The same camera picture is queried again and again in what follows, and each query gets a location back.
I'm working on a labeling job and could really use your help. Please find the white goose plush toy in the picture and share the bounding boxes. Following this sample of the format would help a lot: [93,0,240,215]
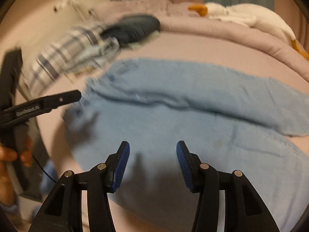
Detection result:
[188,2,308,59]

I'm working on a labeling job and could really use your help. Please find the lilac rolled comforter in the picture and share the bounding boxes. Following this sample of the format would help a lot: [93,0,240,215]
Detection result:
[92,0,308,80]

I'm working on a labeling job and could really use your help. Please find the dark navy folded garment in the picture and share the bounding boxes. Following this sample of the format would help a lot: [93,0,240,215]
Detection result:
[100,14,160,48]

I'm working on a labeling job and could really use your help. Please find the person's left hand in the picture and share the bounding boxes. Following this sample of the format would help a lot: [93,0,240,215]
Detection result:
[0,137,33,207]

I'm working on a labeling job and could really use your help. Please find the plaid pillow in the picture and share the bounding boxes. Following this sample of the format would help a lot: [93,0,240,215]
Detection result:
[23,21,106,97]

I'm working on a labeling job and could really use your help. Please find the light blue denim pants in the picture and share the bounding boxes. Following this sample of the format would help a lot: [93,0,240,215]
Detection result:
[63,59,308,231]

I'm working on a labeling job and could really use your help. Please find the pink bed sheet mattress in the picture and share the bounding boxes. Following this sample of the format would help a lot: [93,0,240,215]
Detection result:
[37,32,308,231]

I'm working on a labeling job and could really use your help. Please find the light blue crumpled garment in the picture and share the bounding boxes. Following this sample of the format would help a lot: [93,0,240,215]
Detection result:
[64,38,120,80]

